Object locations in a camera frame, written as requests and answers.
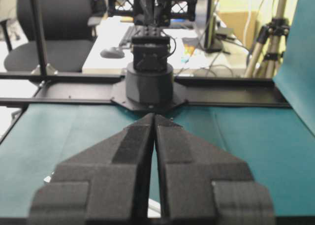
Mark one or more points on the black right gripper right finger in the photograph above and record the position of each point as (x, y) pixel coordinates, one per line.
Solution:
(201, 184)

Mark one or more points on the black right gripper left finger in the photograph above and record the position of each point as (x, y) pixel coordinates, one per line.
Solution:
(106, 184)

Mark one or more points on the white desk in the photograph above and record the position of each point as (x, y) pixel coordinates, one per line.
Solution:
(112, 30)

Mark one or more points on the black computer keyboard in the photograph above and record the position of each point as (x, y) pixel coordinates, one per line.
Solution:
(131, 31)

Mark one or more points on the teal backdrop cloth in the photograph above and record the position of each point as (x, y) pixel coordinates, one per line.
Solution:
(296, 77)

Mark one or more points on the black office chair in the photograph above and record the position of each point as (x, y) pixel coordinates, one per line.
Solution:
(68, 37)

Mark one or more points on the cardboard box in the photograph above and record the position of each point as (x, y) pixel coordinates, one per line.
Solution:
(237, 21)

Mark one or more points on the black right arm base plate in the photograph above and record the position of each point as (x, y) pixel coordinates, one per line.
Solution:
(141, 98)

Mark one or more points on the black frame rail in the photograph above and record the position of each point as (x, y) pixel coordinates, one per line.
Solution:
(88, 89)

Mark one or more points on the grey camera tripod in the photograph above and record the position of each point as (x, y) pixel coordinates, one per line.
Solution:
(266, 55)

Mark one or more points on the black vertical frame post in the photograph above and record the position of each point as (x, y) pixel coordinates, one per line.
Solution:
(39, 36)

